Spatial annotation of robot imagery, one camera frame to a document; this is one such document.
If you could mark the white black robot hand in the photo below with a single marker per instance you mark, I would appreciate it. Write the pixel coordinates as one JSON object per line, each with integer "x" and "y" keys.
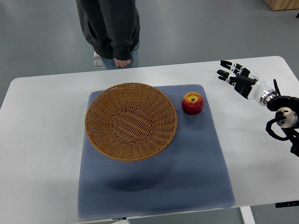
{"x": 246, "y": 82}

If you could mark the white table leg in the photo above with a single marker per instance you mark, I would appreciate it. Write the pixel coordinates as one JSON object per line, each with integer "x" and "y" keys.
{"x": 247, "y": 215}

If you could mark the blue grey fabric mat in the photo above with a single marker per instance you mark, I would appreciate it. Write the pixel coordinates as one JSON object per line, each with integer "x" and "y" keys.
{"x": 189, "y": 175}

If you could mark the person in dark hoodie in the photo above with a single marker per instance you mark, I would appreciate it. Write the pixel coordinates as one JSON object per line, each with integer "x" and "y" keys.
{"x": 112, "y": 28}

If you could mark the brown wicker basket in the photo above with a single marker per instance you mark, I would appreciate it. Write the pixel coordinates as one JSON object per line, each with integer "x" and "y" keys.
{"x": 131, "y": 122}

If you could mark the bystander's bare hand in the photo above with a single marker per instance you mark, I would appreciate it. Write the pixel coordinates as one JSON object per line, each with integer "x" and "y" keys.
{"x": 122, "y": 63}

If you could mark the red yellow apple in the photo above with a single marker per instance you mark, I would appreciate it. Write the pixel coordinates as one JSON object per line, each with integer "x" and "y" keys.
{"x": 192, "y": 103}

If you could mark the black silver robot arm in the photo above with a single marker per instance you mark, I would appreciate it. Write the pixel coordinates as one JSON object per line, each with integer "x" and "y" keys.
{"x": 286, "y": 110}

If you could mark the wooden box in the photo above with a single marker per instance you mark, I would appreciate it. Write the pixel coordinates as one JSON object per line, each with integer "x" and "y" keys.
{"x": 281, "y": 5}

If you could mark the black table control panel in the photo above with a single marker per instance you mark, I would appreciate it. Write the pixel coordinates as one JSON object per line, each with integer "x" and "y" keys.
{"x": 287, "y": 204}

